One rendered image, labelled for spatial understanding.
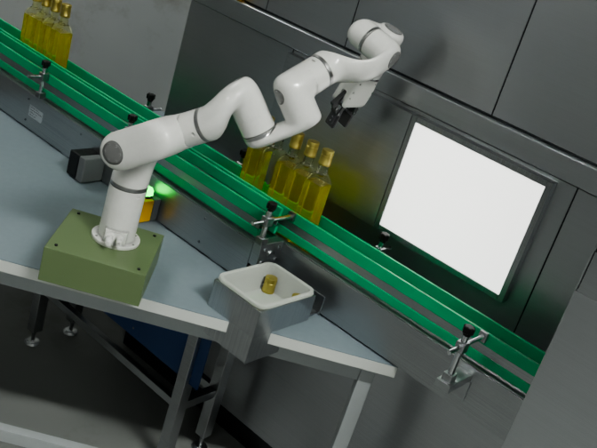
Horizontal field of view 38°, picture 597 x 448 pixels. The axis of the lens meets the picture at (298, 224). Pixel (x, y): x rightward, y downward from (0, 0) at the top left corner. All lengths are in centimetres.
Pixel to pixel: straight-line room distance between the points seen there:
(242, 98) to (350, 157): 55
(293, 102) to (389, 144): 46
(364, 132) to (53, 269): 92
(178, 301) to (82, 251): 28
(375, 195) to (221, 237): 45
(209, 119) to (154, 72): 347
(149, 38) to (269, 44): 280
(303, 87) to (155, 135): 36
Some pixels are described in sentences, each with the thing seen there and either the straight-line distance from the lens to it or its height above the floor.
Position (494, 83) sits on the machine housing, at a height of 148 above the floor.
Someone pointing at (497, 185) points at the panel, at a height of 125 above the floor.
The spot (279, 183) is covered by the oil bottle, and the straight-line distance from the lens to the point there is 249.
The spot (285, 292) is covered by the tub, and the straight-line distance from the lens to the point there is 239.
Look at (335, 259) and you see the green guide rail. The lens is 238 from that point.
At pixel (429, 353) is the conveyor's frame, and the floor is 84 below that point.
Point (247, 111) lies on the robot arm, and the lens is 207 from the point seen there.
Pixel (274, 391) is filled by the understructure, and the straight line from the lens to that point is 290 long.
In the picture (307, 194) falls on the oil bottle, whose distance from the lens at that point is 242.
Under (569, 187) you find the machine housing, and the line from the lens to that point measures 223.
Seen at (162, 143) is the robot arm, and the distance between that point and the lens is 205.
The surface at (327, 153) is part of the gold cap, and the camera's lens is 238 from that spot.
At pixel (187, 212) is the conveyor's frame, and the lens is 257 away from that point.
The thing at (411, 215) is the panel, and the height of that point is 107.
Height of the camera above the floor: 187
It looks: 22 degrees down
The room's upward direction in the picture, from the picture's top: 18 degrees clockwise
